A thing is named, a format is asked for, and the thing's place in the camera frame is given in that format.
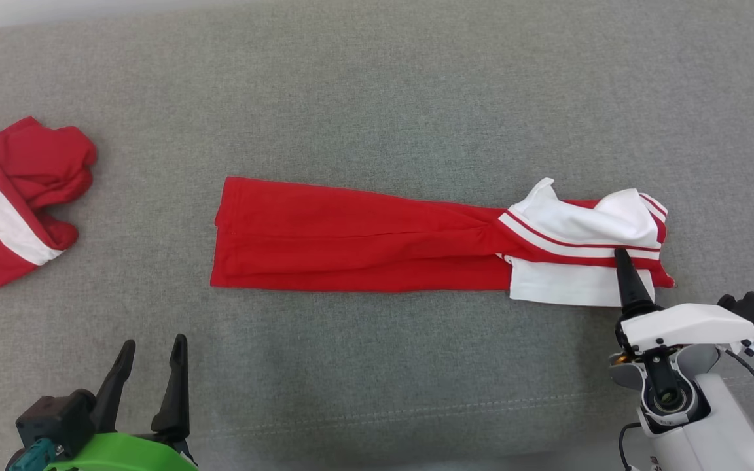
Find red shorts with white stripe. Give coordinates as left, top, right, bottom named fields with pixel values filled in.
left=0, top=98, right=99, bottom=290

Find red white basketball jersey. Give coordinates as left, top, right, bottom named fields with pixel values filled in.
left=210, top=175, right=676, bottom=309

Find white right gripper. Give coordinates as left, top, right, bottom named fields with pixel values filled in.
left=614, top=249, right=754, bottom=358

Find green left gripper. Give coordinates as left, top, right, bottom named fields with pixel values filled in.
left=46, top=334, right=198, bottom=471

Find teal camera cable connector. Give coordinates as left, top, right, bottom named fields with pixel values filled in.
left=7, top=438, right=58, bottom=471

